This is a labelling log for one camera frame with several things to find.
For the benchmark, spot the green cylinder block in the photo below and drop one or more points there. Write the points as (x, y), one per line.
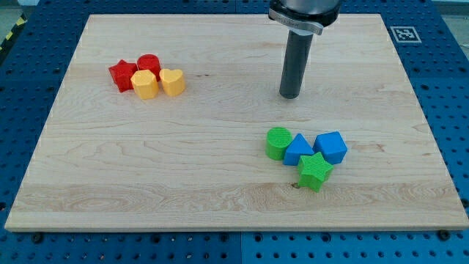
(277, 141)

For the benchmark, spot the red star block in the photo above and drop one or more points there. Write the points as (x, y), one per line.
(121, 74)

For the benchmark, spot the wooden board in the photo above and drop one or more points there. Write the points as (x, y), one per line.
(108, 161)

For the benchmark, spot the white fiducial marker tag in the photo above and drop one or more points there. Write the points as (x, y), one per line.
(405, 34)

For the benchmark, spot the blue triangle block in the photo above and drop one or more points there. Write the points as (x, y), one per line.
(298, 147)

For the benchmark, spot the green star block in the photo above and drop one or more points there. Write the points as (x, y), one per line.
(313, 171)

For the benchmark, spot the yellow heart block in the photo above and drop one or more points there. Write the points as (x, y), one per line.
(173, 81)

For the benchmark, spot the blue cube block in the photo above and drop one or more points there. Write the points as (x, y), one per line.
(332, 146)

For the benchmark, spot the yellow hexagon block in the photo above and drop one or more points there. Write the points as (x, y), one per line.
(145, 84)

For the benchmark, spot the red cylinder block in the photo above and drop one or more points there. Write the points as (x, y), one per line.
(150, 62)

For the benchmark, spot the yellow black hazard tape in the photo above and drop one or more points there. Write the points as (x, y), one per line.
(13, 34)

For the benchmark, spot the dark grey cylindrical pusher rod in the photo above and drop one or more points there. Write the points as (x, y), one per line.
(295, 59)

